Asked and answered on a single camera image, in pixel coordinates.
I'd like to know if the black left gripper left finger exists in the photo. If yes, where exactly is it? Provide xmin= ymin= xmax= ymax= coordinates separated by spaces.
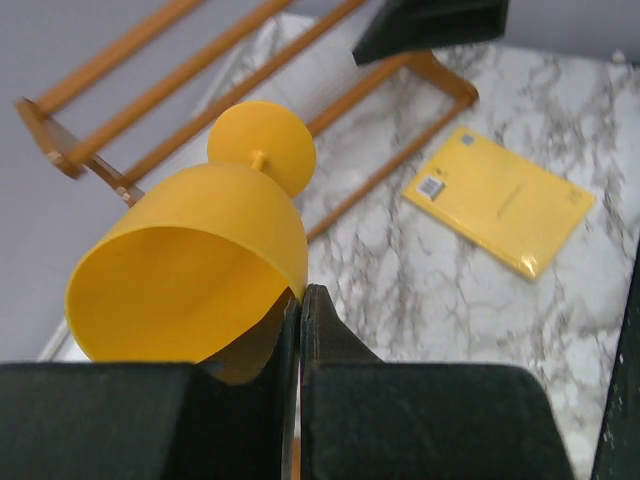
xmin=1 ymin=295 xmax=300 ymax=479

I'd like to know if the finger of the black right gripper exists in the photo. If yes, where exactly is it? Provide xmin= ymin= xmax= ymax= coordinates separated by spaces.
xmin=352 ymin=0 xmax=509 ymax=65

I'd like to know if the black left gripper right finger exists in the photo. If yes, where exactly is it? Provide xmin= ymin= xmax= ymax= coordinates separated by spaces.
xmin=300 ymin=285 xmax=571 ymax=479

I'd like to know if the yellow plastic goblet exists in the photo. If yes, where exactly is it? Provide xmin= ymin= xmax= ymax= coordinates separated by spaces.
xmin=65 ymin=101 xmax=316 ymax=384

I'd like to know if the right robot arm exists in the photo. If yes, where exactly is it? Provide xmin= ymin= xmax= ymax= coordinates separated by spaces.
xmin=354 ymin=1 xmax=639 ymax=479

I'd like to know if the wooden shelf rack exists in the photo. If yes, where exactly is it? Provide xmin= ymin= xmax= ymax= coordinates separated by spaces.
xmin=1 ymin=1 xmax=477 ymax=245

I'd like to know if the yellow book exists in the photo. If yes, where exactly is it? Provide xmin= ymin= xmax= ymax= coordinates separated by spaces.
xmin=403 ymin=127 xmax=595 ymax=280

